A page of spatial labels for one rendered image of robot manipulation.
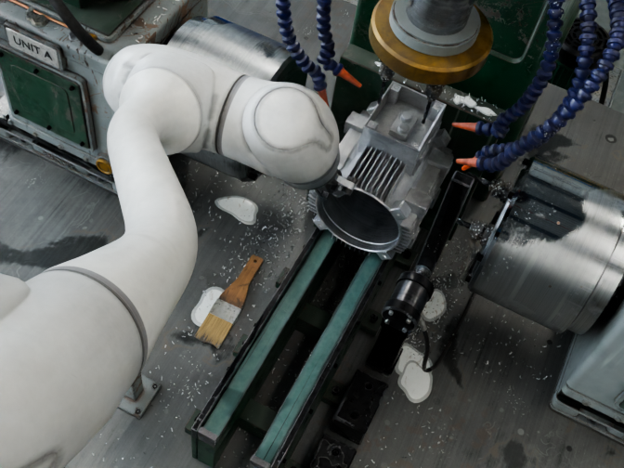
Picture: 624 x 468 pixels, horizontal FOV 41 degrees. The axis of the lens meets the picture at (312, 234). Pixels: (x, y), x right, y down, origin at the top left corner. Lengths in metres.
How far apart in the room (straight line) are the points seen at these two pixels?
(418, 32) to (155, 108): 0.43
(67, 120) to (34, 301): 1.04
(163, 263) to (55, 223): 1.02
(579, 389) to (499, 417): 0.15
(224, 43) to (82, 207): 0.46
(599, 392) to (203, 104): 0.85
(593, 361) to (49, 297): 1.03
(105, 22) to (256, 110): 0.57
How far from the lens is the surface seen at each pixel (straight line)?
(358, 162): 1.36
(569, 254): 1.30
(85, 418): 0.52
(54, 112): 1.57
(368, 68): 1.43
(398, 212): 1.32
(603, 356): 1.39
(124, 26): 1.43
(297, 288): 1.41
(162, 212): 0.70
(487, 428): 1.50
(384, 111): 1.41
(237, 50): 1.40
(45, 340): 0.51
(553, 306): 1.34
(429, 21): 1.19
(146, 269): 0.61
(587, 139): 1.95
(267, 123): 0.90
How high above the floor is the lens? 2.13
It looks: 56 degrees down
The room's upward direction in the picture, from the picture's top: 11 degrees clockwise
